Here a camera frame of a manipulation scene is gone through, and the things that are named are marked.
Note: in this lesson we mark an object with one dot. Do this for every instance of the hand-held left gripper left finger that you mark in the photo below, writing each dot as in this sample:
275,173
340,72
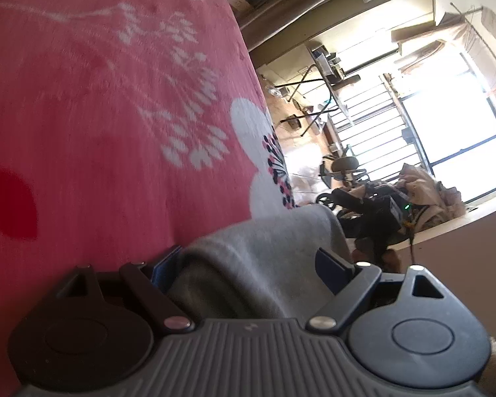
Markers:
165,266

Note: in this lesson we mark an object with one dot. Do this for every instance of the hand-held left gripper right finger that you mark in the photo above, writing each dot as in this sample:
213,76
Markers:
330,266

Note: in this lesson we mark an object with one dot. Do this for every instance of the person's right hand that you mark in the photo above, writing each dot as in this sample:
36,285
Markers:
390,259

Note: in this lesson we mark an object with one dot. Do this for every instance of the beige bundle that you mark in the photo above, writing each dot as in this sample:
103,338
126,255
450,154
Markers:
430,190

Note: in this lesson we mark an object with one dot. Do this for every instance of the grey wheeled chair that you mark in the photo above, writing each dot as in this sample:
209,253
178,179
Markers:
343,163

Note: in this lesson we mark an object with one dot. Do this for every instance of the barred window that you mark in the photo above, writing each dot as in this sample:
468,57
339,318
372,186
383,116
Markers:
438,111

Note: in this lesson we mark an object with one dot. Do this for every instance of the folding table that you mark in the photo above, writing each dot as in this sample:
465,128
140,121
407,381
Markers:
326,87

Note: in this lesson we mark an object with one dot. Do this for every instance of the pink floral blanket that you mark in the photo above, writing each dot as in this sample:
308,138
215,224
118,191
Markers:
86,132

